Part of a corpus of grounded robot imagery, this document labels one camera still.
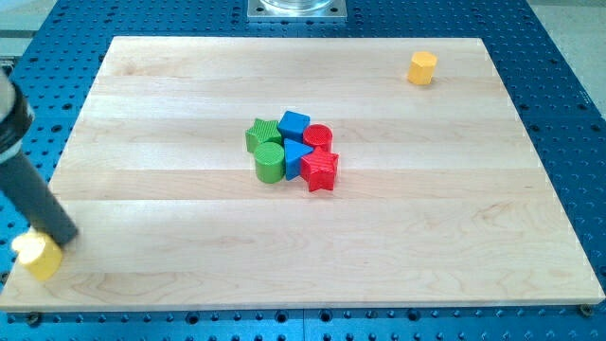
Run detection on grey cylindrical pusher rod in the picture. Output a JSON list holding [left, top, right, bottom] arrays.
[[1, 151, 78, 245]]

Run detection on yellow heart block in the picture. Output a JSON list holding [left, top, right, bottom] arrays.
[[11, 231, 62, 281]]

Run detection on wooden board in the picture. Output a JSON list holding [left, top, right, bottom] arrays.
[[1, 36, 604, 312]]

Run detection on green star block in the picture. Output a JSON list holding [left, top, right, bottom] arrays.
[[245, 118, 283, 153]]

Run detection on green cylinder block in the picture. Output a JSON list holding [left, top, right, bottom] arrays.
[[254, 142, 285, 184]]

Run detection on blue triangle block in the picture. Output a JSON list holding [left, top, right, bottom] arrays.
[[284, 138, 313, 180]]

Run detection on blue cube block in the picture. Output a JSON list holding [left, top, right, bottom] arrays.
[[277, 111, 311, 143]]

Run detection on red star block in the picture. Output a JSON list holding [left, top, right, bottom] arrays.
[[300, 147, 339, 191]]

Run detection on red cylinder block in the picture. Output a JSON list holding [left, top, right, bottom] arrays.
[[303, 124, 333, 152]]

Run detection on yellow hexagon block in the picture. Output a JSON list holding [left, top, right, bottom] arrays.
[[407, 51, 437, 85]]

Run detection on blue perforated metal plate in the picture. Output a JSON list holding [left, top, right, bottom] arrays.
[[1, 0, 605, 340]]

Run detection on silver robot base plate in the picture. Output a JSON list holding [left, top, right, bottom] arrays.
[[247, 0, 348, 19]]

